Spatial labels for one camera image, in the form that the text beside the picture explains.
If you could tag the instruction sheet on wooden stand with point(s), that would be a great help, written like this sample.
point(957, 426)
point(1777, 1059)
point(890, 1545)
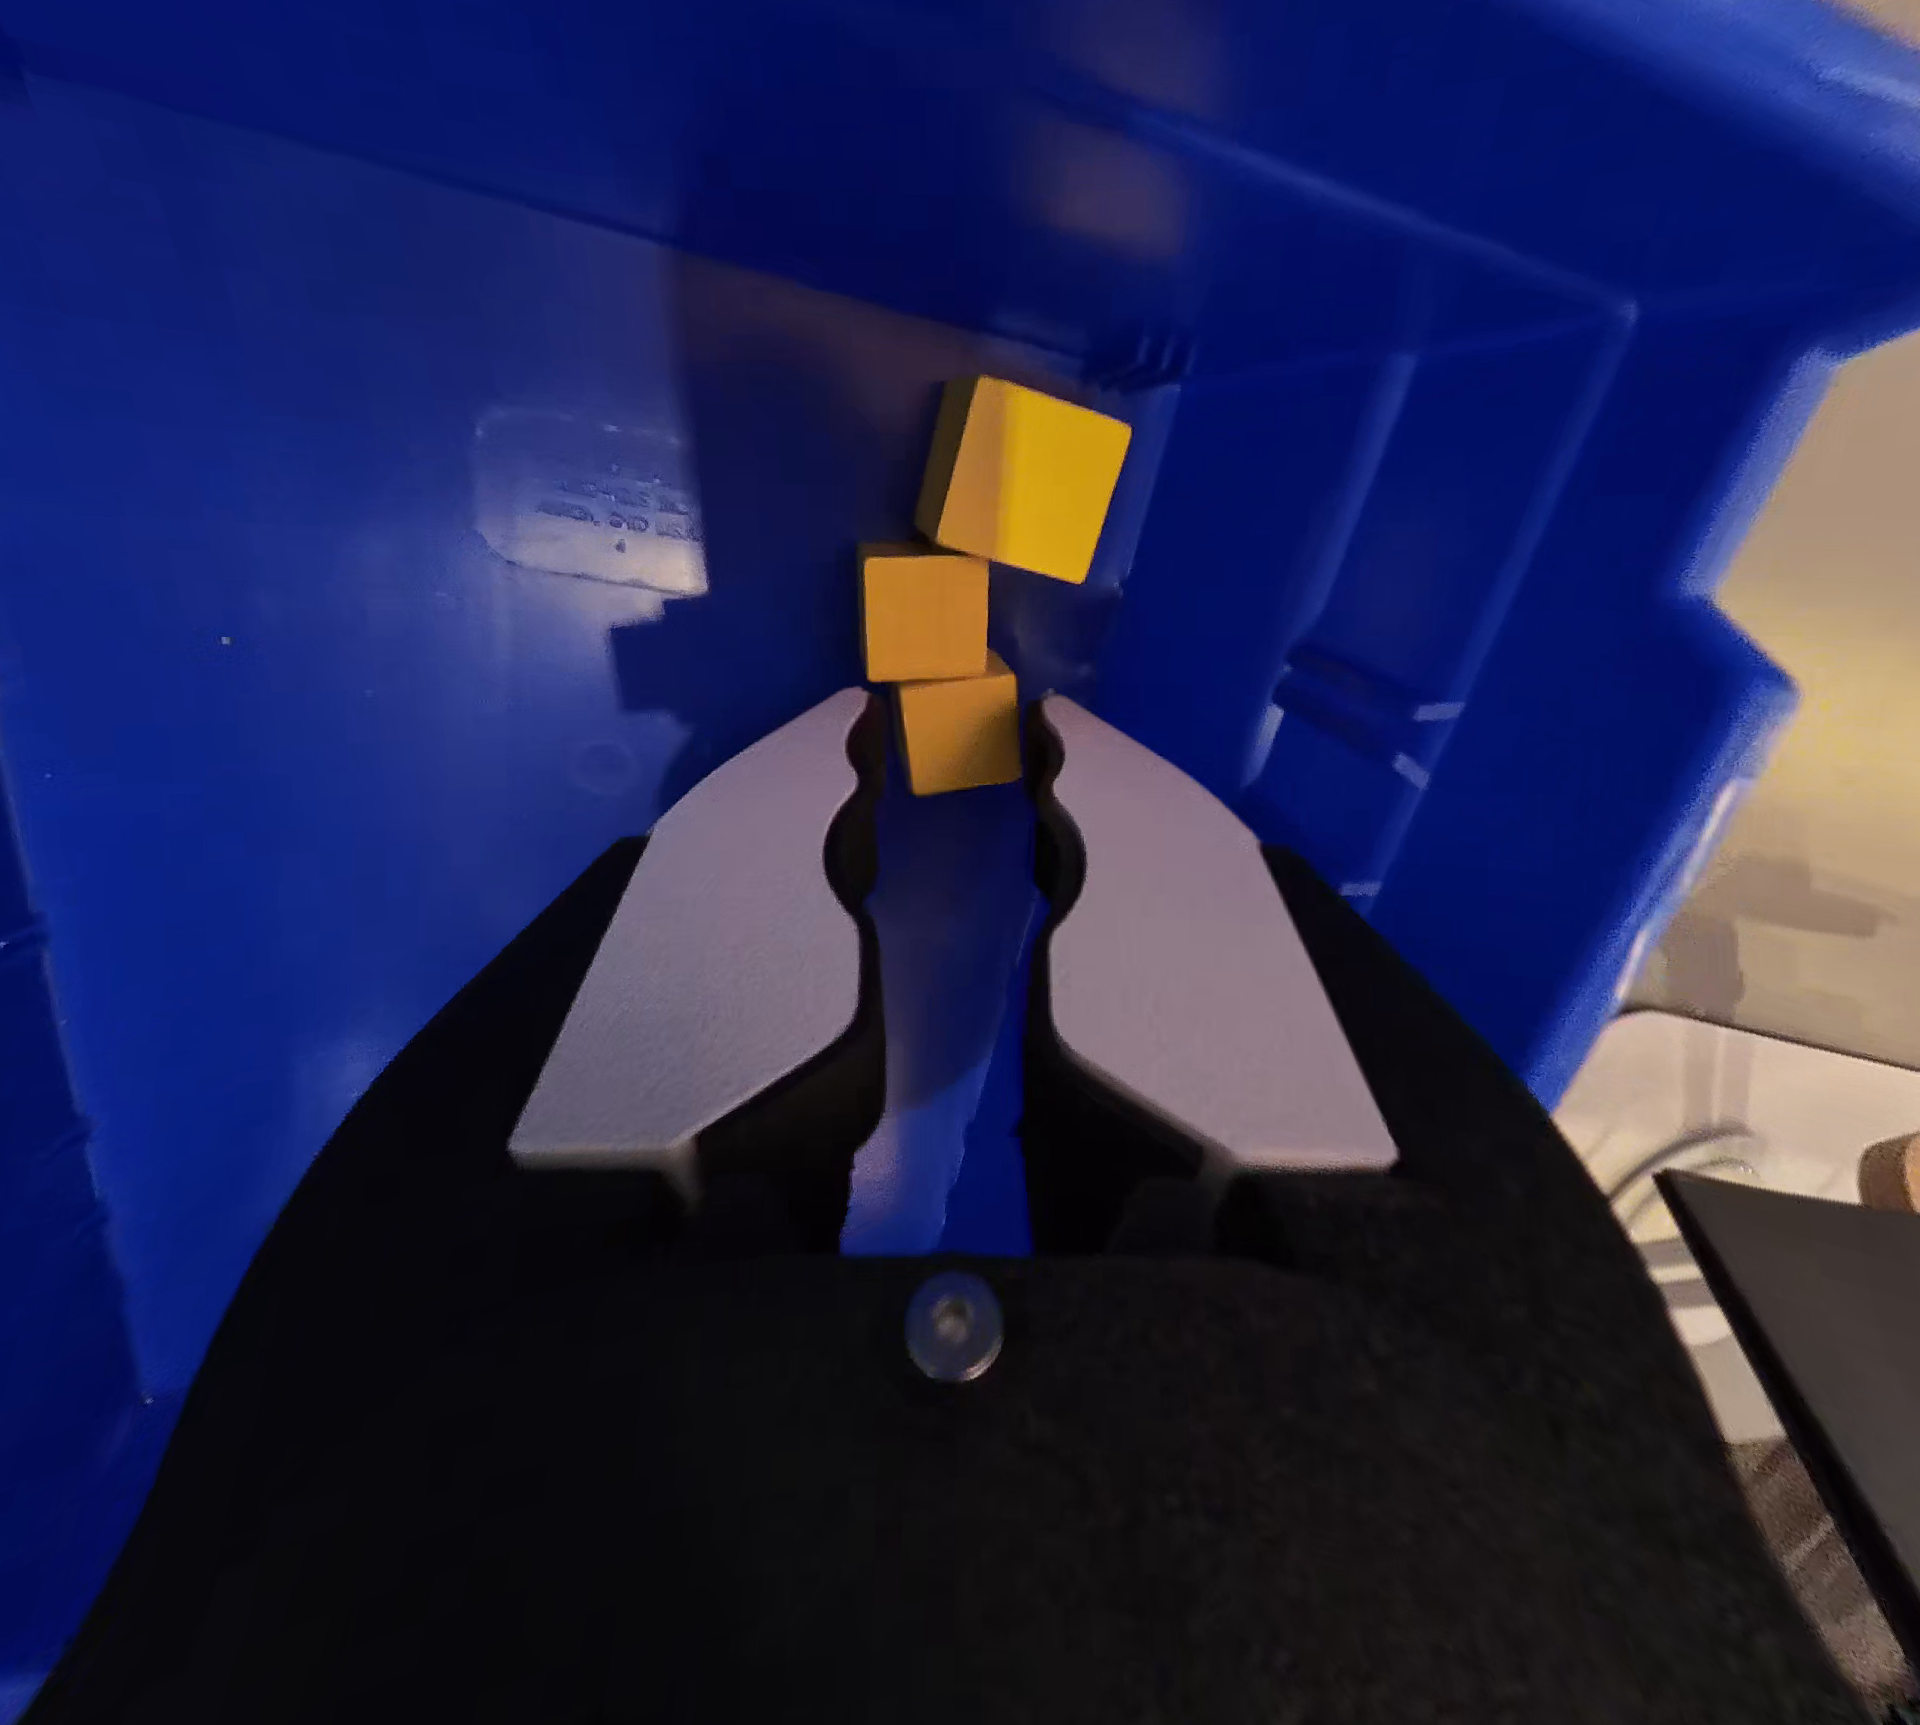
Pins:
point(1801, 1095)

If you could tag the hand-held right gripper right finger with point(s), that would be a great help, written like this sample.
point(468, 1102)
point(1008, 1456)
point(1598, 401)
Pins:
point(1214, 975)

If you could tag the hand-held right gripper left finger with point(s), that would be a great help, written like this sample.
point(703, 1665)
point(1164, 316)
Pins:
point(704, 975)

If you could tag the yellow wooden cube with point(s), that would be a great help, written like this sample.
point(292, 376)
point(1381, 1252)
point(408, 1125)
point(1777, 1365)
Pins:
point(922, 614)
point(1035, 480)
point(957, 734)

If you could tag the blue plastic bin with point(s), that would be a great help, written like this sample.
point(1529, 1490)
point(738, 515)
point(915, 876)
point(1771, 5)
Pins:
point(374, 554)

